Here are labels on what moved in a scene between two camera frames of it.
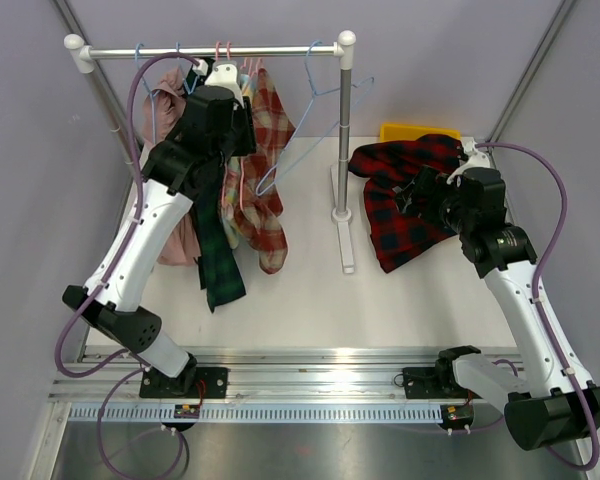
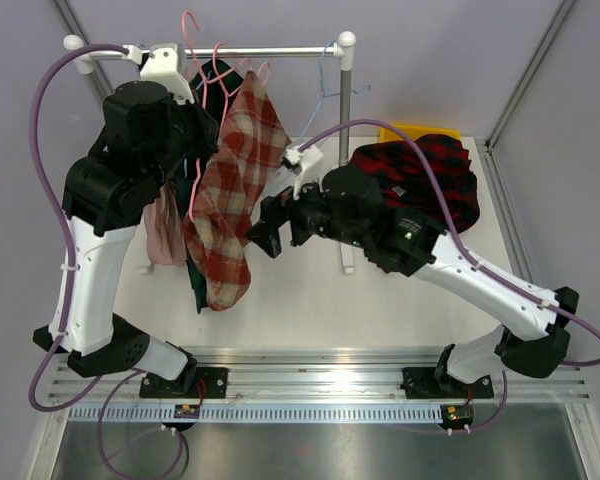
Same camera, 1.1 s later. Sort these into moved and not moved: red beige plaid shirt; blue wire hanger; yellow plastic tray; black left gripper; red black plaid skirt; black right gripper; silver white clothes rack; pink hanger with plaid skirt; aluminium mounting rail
Moved: black right gripper; red beige plaid shirt; black left gripper; blue wire hanger; pink hanger with plaid skirt
Not moved: aluminium mounting rail; silver white clothes rack; yellow plastic tray; red black plaid skirt
